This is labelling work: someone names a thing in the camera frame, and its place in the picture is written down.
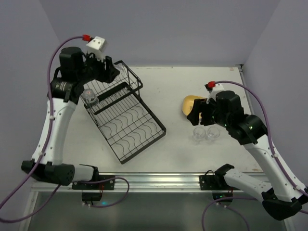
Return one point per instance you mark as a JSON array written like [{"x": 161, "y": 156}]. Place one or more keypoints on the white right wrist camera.
[{"x": 213, "y": 92}]

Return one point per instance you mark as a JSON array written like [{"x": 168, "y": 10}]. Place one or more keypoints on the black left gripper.
[{"x": 103, "y": 70}]

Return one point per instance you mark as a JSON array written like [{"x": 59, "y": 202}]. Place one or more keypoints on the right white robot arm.
[{"x": 283, "y": 195}]

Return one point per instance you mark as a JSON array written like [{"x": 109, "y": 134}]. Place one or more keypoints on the clear glass cup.
[
  {"x": 213, "y": 133},
  {"x": 199, "y": 134},
  {"x": 90, "y": 97},
  {"x": 122, "y": 74}
]

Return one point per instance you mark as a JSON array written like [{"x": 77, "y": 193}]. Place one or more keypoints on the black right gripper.
[{"x": 205, "y": 113}]

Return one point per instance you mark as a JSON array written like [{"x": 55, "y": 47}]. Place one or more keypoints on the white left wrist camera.
[{"x": 97, "y": 46}]

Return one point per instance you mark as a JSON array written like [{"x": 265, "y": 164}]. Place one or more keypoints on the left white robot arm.
[{"x": 76, "y": 69}]

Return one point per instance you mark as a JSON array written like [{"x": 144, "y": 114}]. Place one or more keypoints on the aluminium mounting rail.
[{"x": 147, "y": 182}]

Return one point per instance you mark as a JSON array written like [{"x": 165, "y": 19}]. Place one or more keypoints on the yellow square plate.
[{"x": 188, "y": 102}]

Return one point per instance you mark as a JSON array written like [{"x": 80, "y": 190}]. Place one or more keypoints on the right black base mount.
[{"x": 215, "y": 184}]

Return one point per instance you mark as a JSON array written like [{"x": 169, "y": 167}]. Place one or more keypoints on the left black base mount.
[{"x": 93, "y": 184}]

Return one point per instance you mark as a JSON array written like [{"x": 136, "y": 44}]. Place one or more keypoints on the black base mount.
[
  {"x": 93, "y": 184},
  {"x": 215, "y": 184}
]

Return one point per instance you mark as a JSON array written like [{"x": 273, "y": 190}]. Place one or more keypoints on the black wire dish rack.
[{"x": 128, "y": 125}]

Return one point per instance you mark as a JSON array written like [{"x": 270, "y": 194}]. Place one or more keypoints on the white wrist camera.
[
  {"x": 97, "y": 46},
  {"x": 213, "y": 92}
]

